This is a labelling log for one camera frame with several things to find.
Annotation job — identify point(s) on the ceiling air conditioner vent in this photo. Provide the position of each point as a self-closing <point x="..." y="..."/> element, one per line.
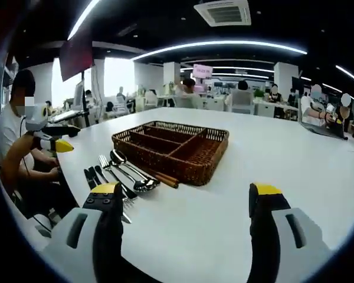
<point x="224" y="13"/>

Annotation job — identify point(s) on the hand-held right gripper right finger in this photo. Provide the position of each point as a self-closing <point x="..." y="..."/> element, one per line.
<point x="286" y="236"/>

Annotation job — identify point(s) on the white office chair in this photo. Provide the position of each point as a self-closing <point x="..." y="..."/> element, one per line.
<point x="242" y="101"/>

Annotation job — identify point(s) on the pink sign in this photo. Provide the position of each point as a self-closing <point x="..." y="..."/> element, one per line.
<point x="202" y="70"/>

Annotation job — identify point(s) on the silver metal spoon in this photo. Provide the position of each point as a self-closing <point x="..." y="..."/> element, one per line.
<point x="118" y="157"/>
<point x="147" y="184"/>

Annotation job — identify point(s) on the brown wooden chopstick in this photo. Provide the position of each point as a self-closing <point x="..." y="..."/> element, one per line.
<point x="168" y="177"/>
<point x="165" y="182"/>

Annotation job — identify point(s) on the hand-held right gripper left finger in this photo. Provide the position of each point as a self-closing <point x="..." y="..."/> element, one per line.
<point x="76" y="236"/>

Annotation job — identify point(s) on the dark cloth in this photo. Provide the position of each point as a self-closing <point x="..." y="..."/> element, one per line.
<point x="324" y="129"/>

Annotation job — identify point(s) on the brown wicker storage tray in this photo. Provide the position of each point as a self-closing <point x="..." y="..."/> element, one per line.
<point x="194" y="159"/>

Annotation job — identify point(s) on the dark red hanging screen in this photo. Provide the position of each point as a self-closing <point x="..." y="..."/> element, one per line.
<point x="76" y="59"/>

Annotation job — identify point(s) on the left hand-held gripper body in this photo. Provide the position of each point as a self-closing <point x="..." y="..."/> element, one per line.
<point x="36" y="121"/>

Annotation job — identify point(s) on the black screen stand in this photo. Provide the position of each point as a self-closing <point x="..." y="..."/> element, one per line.
<point x="85" y="103"/>

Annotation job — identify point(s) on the ceiling light strip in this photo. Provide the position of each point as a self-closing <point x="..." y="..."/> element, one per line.
<point x="349" y="75"/>
<point x="82" y="20"/>
<point x="218" y="44"/>

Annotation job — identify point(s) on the green potted plant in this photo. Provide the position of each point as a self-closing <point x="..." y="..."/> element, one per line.
<point x="258" y="93"/>

